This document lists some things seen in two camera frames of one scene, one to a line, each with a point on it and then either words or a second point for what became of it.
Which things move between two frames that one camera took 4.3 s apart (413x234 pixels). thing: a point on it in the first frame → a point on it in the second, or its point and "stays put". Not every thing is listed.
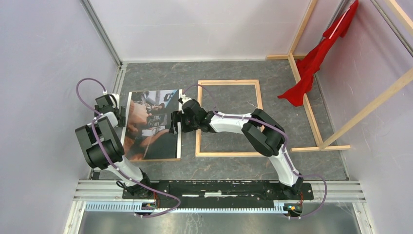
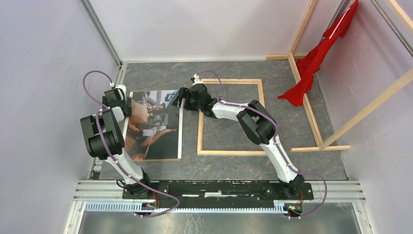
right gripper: (178, 116) → (183, 93)
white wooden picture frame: (198, 154) stays put
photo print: (147, 136) stays put
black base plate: (218, 194) stays put
